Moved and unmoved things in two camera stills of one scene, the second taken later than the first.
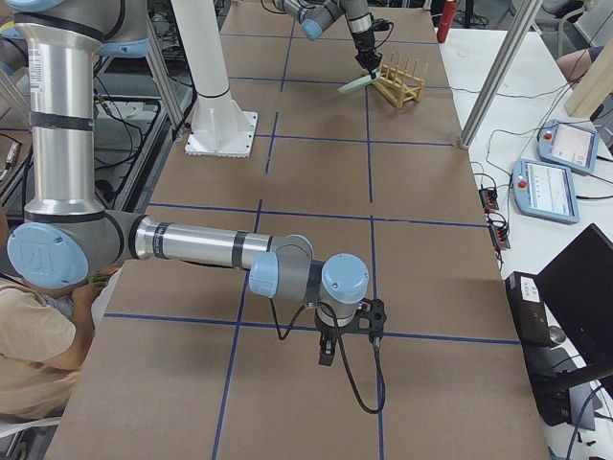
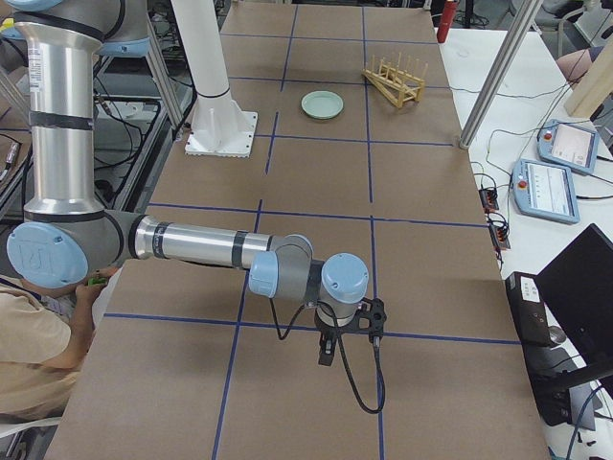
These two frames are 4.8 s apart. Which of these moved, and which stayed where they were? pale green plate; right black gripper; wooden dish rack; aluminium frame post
Moved: pale green plate
Stayed: aluminium frame post; wooden dish rack; right black gripper
